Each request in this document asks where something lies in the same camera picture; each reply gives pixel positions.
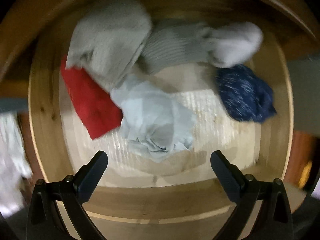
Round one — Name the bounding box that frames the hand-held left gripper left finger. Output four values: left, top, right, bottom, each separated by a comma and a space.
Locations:
26, 150, 108, 240

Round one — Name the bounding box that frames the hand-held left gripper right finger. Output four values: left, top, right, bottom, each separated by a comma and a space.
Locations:
210, 150, 294, 240

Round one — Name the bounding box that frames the wooden drawer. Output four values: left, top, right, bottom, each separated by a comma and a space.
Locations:
27, 17, 294, 240

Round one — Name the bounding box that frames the pale blue-white underwear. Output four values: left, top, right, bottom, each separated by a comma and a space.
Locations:
110, 74, 197, 163

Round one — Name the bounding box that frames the white drawer liner sheet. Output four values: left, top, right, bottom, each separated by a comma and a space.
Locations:
62, 62, 265, 180

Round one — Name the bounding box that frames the red underwear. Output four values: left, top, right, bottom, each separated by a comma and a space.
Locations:
60, 55, 124, 140

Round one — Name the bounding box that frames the navy speckled underwear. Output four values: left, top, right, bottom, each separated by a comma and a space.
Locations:
215, 64, 277, 123

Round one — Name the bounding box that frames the white underwear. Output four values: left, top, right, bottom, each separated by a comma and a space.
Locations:
207, 21, 264, 68

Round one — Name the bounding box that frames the grey ribbed underwear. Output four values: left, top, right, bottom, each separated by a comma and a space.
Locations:
139, 21, 215, 74

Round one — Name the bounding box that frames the white cloth pile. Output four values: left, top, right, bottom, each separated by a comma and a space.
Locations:
0, 112, 33, 215

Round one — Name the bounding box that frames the wooden nightstand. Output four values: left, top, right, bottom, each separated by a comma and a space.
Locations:
0, 0, 320, 90

